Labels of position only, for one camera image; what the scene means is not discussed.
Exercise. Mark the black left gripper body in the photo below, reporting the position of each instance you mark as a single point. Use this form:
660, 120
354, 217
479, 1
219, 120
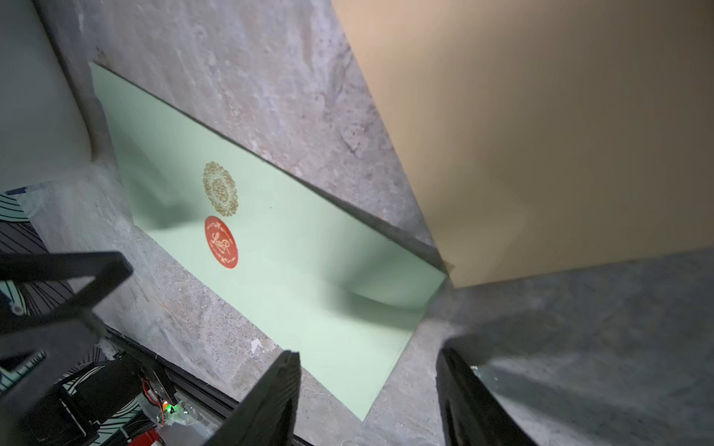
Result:
67, 332

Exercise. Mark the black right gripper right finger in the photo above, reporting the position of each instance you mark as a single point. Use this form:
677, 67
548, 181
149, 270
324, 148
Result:
471, 415

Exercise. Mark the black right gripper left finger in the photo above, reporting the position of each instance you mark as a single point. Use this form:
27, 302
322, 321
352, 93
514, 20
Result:
267, 415

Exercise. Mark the light green envelope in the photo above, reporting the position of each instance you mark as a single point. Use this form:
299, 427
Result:
313, 278

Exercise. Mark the white plastic storage box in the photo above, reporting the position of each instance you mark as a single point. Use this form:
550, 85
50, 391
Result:
43, 133

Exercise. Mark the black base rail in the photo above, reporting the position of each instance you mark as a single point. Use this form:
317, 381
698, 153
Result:
176, 381

